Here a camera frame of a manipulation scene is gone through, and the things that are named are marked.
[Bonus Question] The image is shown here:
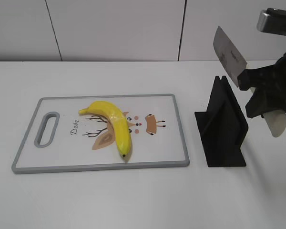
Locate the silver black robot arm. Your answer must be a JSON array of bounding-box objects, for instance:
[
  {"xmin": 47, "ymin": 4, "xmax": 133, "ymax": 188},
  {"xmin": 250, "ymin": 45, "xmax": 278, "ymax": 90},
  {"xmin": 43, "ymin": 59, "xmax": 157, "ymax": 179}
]
[{"xmin": 256, "ymin": 8, "xmax": 286, "ymax": 36}]

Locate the yellow plastic banana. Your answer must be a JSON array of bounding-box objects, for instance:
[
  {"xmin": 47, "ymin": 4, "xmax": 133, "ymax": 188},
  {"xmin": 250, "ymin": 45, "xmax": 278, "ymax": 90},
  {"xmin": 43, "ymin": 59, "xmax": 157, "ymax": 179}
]
[{"xmin": 79, "ymin": 101, "xmax": 132, "ymax": 158}]

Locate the black knife stand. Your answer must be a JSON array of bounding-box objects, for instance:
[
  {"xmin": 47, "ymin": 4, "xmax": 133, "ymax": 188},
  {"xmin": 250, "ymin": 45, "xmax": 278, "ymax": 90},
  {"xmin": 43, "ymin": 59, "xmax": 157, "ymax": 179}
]
[{"xmin": 194, "ymin": 76, "xmax": 248, "ymax": 167}]

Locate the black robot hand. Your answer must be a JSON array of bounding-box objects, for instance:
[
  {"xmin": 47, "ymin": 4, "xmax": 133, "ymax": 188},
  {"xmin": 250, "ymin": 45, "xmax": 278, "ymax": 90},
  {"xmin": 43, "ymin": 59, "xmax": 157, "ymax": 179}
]
[{"xmin": 237, "ymin": 53, "xmax": 286, "ymax": 118}]

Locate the white grey-rimmed cutting board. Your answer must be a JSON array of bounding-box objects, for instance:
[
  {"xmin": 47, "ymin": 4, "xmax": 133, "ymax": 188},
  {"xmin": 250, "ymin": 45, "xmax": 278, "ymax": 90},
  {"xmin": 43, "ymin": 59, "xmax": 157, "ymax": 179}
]
[{"xmin": 11, "ymin": 94, "xmax": 189, "ymax": 174}]

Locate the white-handled kitchen knife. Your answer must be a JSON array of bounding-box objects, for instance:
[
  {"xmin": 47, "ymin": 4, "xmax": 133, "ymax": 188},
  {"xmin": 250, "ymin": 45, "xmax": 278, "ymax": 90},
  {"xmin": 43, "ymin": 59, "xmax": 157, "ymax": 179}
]
[{"xmin": 213, "ymin": 26, "xmax": 286, "ymax": 137}]

